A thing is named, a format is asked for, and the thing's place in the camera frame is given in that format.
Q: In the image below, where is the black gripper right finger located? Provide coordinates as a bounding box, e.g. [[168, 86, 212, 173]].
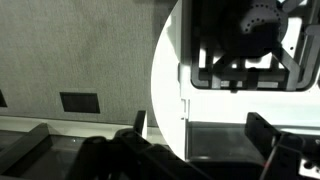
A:
[[244, 111, 282, 158]]

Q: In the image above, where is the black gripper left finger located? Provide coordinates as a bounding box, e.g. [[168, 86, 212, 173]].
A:
[[132, 109, 148, 140]]

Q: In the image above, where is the silver toy stove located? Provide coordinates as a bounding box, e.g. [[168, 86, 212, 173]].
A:
[[178, 0, 320, 180]]

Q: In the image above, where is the black burner grate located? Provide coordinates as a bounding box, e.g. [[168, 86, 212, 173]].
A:
[[189, 0, 320, 92]]

